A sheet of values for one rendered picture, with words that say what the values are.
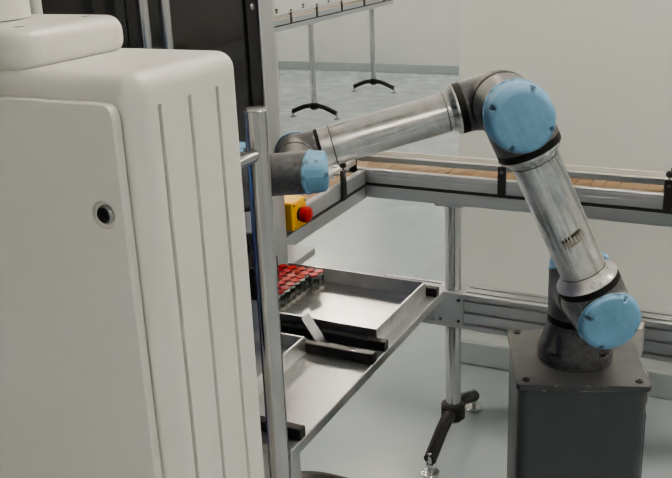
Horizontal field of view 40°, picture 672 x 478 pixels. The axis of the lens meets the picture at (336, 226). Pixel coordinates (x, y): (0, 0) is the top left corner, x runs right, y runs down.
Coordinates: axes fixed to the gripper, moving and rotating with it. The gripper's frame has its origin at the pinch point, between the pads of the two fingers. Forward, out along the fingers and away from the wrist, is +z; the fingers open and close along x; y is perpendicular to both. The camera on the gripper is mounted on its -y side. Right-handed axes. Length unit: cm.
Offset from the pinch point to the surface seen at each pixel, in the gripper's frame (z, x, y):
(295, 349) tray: 4.7, -6.0, 7.0
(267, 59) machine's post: -43, 19, 47
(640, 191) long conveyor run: 3, -50, 122
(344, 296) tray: 7.0, -1.0, 38.3
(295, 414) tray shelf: 7.4, -15.1, -10.1
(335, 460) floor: 95, 37, 101
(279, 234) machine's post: -2, 20, 48
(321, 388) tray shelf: 7.4, -15.0, -0.4
